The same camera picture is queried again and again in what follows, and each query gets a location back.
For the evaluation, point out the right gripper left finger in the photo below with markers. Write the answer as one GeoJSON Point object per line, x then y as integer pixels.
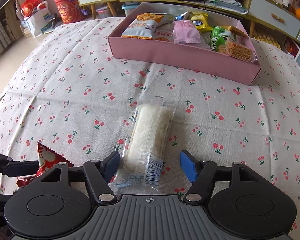
{"type": "Point", "coordinates": [98, 175]}

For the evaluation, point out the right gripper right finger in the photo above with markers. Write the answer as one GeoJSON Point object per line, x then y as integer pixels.
{"type": "Point", "coordinates": [202, 176]}

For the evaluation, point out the clear rice cracker packet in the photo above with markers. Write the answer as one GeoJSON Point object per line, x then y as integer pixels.
{"type": "Point", "coordinates": [142, 159]}

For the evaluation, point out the large red snack packet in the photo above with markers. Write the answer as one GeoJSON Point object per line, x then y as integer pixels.
{"type": "Point", "coordinates": [47, 159]}

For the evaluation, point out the clear square cracker pack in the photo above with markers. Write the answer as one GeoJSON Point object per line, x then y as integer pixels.
{"type": "Point", "coordinates": [237, 51]}

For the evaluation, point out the white small snack packet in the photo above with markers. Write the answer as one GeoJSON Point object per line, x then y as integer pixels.
{"type": "Point", "coordinates": [204, 42]}

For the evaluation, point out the green chips packet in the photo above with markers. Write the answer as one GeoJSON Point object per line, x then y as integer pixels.
{"type": "Point", "coordinates": [218, 38]}

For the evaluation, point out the pink wafer packet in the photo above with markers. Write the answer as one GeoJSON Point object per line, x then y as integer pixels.
{"type": "Point", "coordinates": [184, 32]}

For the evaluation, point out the yellow biscuit packet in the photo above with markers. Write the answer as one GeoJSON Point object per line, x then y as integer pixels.
{"type": "Point", "coordinates": [200, 22]}

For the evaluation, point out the lotus biscuit packet orange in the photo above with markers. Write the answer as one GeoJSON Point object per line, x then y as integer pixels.
{"type": "Point", "coordinates": [143, 27]}

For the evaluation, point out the gold wrapper bar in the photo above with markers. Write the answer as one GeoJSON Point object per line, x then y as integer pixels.
{"type": "Point", "coordinates": [235, 30]}

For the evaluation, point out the cherry pattern tablecloth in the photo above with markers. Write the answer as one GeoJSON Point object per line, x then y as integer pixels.
{"type": "Point", "coordinates": [71, 95]}

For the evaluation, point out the pink cardboard box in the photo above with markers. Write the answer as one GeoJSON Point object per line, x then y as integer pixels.
{"type": "Point", "coordinates": [179, 55]}

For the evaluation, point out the white paper shopping bag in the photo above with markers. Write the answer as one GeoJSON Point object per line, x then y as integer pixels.
{"type": "Point", "coordinates": [39, 21]}

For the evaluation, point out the yellow egg tray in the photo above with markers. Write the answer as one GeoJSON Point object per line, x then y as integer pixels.
{"type": "Point", "coordinates": [261, 35]}

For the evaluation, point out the blue white snack packet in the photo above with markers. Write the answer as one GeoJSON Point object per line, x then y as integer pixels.
{"type": "Point", "coordinates": [184, 16]}

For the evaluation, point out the red gift bag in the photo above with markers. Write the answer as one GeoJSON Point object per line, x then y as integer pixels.
{"type": "Point", "coordinates": [70, 11]}

